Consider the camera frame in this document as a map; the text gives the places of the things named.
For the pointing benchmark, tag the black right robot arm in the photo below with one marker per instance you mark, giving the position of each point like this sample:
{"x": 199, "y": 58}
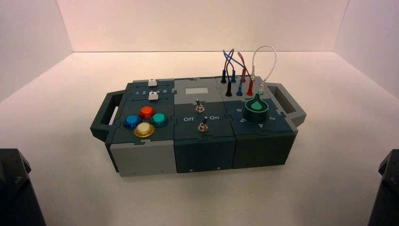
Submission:
{"x": 386, "y": 199}

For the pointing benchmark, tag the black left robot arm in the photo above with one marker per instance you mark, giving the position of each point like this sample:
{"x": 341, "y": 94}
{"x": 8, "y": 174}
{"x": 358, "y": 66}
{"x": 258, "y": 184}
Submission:
{"x": 15, "y": 193}

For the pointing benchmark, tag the white slider knob blue arrow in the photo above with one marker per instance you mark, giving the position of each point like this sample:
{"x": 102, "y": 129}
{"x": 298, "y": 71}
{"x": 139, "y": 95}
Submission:
{"x": 152, "y": 97}

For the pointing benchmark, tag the white slider knob grey arrow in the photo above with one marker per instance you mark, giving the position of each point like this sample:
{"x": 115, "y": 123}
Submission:
{"x": 151, "y": 82}

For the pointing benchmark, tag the white rectangular display window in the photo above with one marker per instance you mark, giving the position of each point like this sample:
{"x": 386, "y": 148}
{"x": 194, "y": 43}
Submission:
{"x": 196, "y": 90}

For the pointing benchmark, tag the dark blue grey control box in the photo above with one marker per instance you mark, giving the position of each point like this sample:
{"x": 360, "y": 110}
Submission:
{"x": 202, "y": 149}

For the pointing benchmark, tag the teal round push button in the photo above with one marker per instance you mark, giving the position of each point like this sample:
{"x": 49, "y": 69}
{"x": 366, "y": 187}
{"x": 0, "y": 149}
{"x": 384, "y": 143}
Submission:
{"x": 159, "y": 119}

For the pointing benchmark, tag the red round push button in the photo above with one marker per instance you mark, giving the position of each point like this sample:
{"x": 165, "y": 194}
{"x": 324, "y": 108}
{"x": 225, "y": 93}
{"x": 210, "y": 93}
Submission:
{"x": 146, "y": 112}

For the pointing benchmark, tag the green rotary dial knob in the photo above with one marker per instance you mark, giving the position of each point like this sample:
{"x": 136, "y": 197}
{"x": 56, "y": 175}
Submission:
{"x": 256, "y": 109}

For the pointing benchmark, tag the yellow round push button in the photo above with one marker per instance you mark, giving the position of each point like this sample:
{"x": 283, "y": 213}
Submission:
{"x": 144, "y": 129}

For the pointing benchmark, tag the blue round push button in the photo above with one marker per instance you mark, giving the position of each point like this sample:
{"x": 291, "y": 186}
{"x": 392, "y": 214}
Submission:
{"x": 132, "y": 121}

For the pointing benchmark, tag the metal toggle switch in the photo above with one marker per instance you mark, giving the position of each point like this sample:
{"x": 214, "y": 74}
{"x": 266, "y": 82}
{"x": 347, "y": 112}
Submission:
{"x": 199, "y": 108}
{"x": 203, "y": 126}

